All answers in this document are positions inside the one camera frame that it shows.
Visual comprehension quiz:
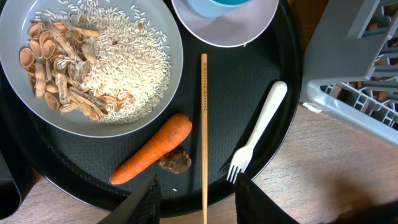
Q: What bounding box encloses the grey plate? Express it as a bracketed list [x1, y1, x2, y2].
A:
[1, 0, 183, 138]

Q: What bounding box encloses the white rice pile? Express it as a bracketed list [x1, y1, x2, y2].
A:
[33, 1, 172, 124]

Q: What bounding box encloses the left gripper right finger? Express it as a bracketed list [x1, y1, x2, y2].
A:
[235, 173, 298, 224]

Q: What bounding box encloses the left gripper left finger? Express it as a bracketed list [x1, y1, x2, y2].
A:
[98, 174, 161, 224]

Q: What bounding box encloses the blue plastic cup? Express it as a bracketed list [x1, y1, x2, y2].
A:
[187, 0, 251, 18]

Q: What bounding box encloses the grey dishwasher rack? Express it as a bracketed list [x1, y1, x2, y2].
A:
[300, 0, 397, 144]

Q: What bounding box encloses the orange carrot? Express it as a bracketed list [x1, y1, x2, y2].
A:
[109, 113, 193, 185]

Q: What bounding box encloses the wooden chopstick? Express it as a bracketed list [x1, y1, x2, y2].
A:
[201, 54, 208, 224]

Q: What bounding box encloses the white saucer plate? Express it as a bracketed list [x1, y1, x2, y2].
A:
[172, 0, 280, 48]

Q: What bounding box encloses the brown food scrap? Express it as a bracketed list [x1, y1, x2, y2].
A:
[158, 146, 192, 174]

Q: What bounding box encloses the black rectangular tray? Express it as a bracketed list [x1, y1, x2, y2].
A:
[1, 151, 36, 220]

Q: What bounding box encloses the white plastic fork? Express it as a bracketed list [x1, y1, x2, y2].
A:
[226, 81, 288, 184]

